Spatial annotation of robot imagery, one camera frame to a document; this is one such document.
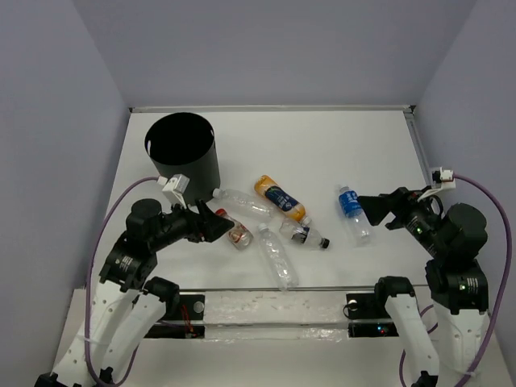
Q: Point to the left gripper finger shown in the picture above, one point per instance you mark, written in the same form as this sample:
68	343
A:
223	226
207	219

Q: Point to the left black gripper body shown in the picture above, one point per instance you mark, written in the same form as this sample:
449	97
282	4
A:
179	224

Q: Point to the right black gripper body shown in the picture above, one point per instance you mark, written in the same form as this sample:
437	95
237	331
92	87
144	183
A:
420	220

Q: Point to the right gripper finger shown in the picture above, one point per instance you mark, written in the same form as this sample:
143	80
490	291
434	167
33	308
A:
376	208
399	222

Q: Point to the clear bottle red cap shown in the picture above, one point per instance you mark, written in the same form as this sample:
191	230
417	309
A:
239	235

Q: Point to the clear crinkled bottle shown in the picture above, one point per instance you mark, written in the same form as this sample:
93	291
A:
243	203

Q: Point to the clear bottle white cap front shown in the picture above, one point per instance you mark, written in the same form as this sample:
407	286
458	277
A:
277	259

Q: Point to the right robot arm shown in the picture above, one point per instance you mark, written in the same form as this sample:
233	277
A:
458	286

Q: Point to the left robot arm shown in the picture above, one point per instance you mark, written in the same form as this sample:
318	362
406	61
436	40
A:
128	300

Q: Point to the black cylindrical bin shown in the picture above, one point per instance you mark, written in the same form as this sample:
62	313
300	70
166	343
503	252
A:
184	143

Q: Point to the blue label water bottle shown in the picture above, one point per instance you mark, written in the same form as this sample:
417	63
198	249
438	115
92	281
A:
354	215

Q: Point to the orange bottle blue label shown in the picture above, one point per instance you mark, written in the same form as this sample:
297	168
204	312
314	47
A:
290	207

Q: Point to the clear bottle black label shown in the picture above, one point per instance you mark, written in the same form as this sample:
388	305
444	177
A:
308	237

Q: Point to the clear tape strip front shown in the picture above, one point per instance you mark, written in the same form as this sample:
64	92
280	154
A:
295	315

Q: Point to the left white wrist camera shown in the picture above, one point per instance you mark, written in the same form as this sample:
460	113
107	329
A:
173	188

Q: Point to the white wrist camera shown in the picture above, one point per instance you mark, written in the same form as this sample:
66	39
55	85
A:
442	179
173	188

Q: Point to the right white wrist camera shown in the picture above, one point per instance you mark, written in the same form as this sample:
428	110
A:
442	179

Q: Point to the aluminium rail right edge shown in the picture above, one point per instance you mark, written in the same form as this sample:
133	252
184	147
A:
416	140

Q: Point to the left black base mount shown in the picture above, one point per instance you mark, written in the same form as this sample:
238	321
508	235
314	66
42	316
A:
185	321

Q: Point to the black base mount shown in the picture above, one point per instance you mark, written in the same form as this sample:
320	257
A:
367	318
185	321

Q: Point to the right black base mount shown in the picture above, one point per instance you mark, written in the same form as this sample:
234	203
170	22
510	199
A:
367	318

